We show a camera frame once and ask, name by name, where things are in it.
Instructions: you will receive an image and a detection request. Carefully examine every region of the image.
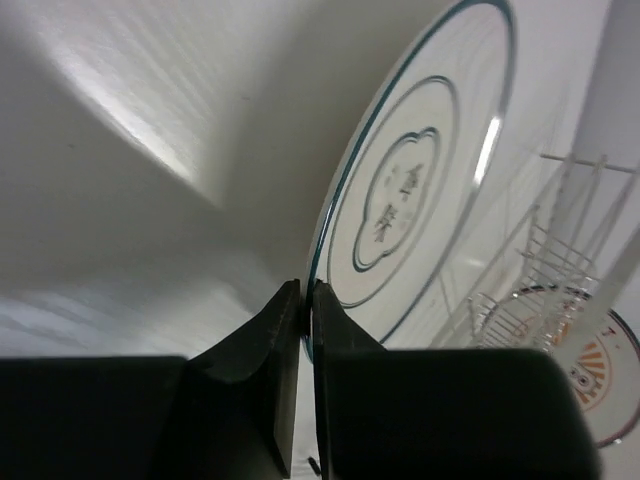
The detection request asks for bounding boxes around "wire dish rack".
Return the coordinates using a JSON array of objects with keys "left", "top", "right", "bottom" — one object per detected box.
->
[{"left": 431, "top": 156, "right": 639, "bottom": 359}]

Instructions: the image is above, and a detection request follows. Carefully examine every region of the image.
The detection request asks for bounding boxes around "white plate with orange sunburst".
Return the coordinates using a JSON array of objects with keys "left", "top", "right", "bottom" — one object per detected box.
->
[{"left": 477, "top": 285, "right": 639, "bottom": 448}]

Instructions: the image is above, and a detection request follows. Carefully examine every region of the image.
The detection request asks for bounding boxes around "white plate with green rings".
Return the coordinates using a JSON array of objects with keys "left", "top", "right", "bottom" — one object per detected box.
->
[{"left": 303, "top": 1, "right": 518, "bottom": 344}]

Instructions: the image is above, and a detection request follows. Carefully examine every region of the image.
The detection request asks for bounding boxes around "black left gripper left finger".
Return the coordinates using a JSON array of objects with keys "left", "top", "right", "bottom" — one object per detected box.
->
[{"left": 172, "top": 280, "right": 300, "bottom": 475}]

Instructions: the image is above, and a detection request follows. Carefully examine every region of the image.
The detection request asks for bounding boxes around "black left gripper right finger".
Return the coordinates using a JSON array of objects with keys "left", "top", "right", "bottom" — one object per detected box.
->
[{"left": 311, "top": 282, "right": 600, "bottom": 479}]

